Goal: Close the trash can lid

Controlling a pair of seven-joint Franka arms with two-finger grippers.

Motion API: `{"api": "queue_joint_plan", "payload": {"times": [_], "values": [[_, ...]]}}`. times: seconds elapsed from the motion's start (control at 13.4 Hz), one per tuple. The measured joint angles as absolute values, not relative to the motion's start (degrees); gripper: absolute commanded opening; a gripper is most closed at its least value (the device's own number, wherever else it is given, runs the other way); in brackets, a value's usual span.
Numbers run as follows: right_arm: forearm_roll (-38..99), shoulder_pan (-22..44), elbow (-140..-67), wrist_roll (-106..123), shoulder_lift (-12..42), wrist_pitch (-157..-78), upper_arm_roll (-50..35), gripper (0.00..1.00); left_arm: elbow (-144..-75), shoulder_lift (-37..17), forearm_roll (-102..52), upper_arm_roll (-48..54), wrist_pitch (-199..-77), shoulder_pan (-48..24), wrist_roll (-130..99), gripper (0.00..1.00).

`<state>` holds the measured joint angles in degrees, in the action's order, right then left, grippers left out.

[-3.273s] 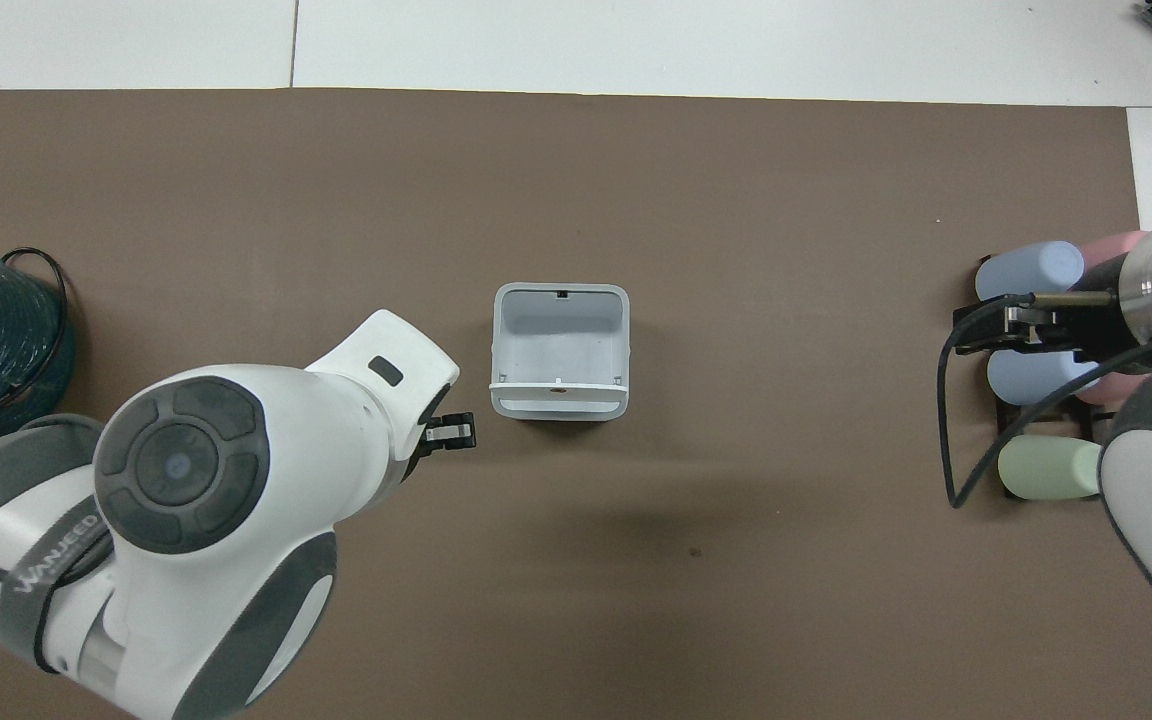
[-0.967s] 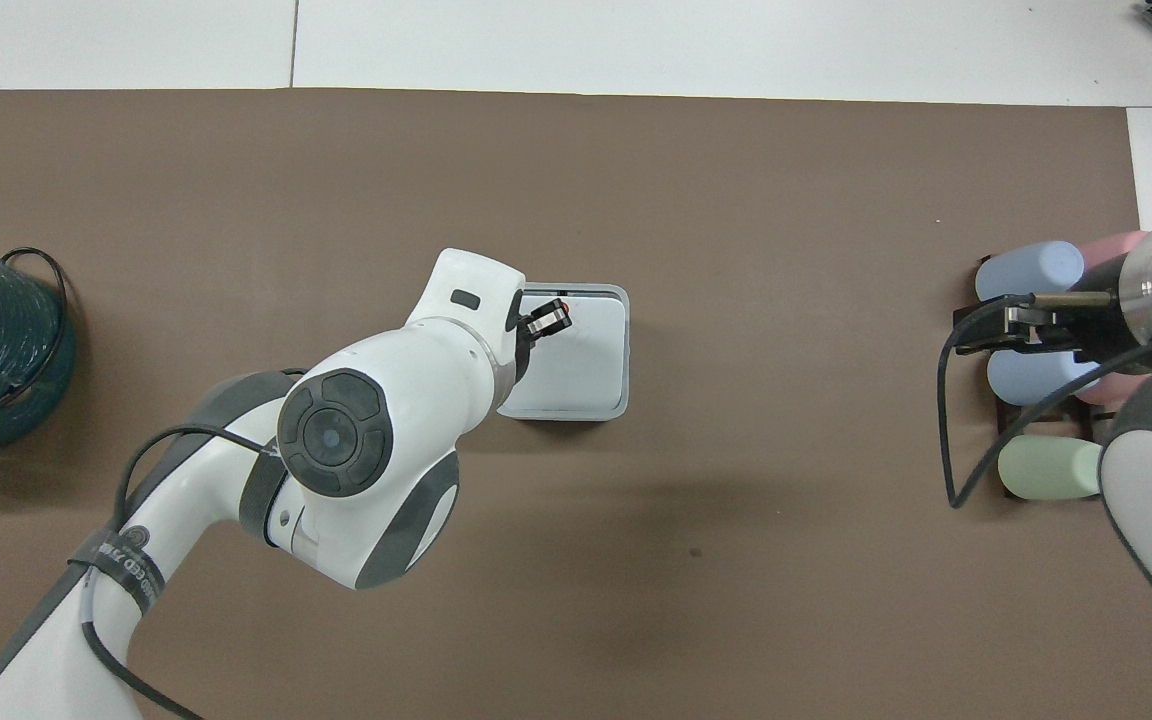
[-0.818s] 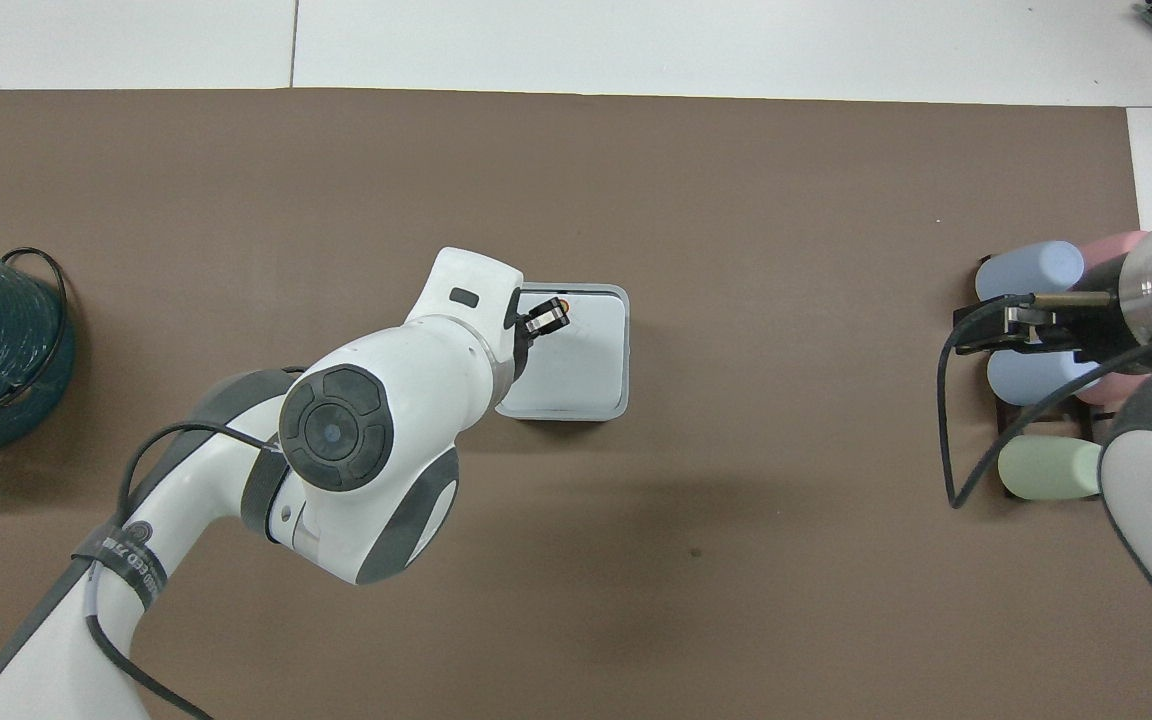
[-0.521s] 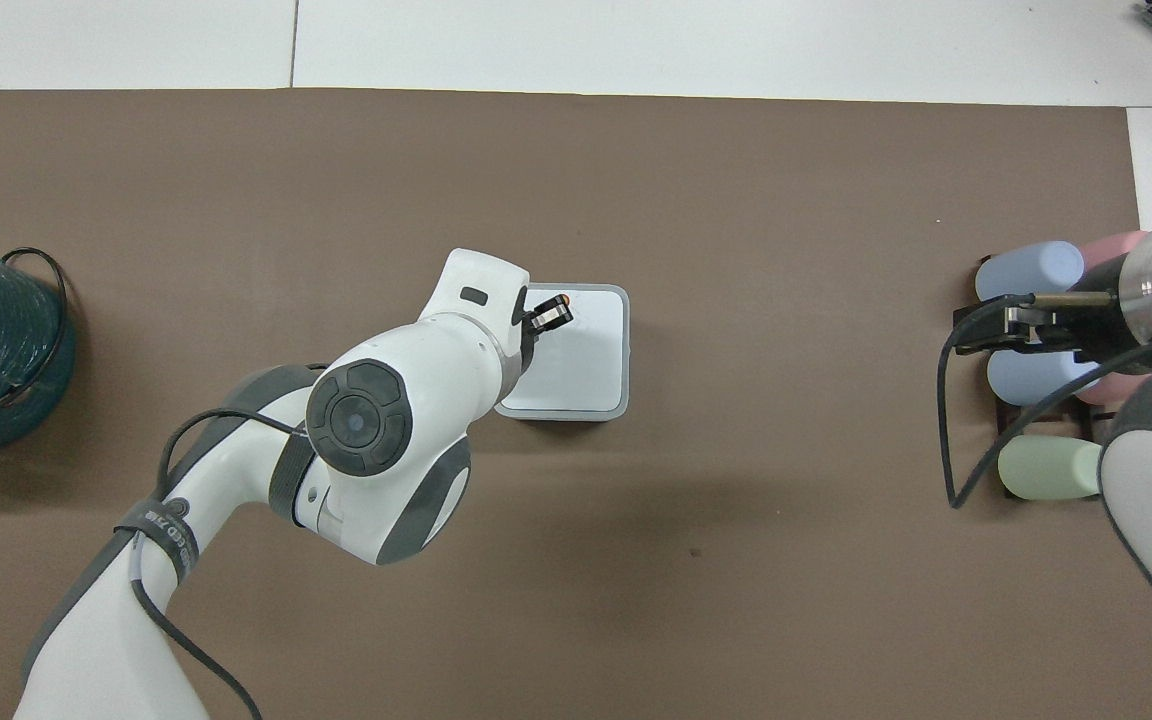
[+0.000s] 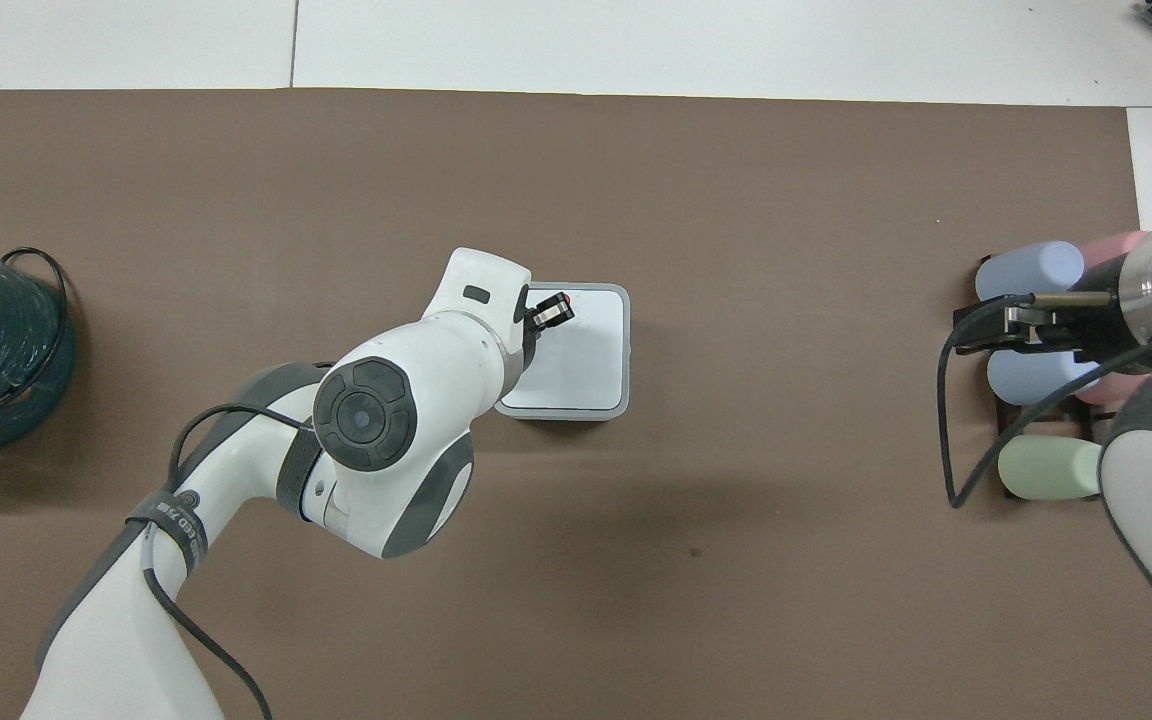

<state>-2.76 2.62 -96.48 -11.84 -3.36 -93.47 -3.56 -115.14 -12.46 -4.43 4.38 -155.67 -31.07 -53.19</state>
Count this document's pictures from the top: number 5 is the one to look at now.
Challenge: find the green foam cylinder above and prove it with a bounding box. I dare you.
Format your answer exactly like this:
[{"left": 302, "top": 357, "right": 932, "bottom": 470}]
[{"left": 997, "top": 435, "right": 1104, "bottom": 501}]

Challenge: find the black cylinder rack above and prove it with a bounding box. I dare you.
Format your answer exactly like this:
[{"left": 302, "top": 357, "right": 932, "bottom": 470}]
[{"left": 974, "top": 256, "right": 1109, "bottom": 501}]

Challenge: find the white trash can grey rim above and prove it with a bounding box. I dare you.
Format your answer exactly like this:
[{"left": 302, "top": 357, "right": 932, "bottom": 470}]
[{"left": 493, "top": 283, "right": 632, "bottom": 422}]

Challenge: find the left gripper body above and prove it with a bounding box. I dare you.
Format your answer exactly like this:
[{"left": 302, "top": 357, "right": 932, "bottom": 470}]
[{"left": 516, "top": 286, "right": 577, "bottom": 369}]

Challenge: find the blue foam cylinder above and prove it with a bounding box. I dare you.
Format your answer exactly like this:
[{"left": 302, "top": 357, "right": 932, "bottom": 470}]
[
  {"left": 975, "top": 241, "right": 1086, "bottom": 302},
  {"left": 986, "top": 349, "right": 1103, "bottom": 407}
]

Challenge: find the pink foam cylinder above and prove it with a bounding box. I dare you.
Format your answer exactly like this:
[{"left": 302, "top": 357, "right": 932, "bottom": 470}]
[
  {"left": 1079, "top": 230, "right": 1152, "bottom": 269},
  {"left": 1076, "top": 372, "right": 1133, "bottom": 407}
]

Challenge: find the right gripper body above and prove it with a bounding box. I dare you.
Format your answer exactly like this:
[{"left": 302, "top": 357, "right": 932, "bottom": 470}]
[{"left": 1041, "top": 255, "right": 1134, "bottom": 377}]

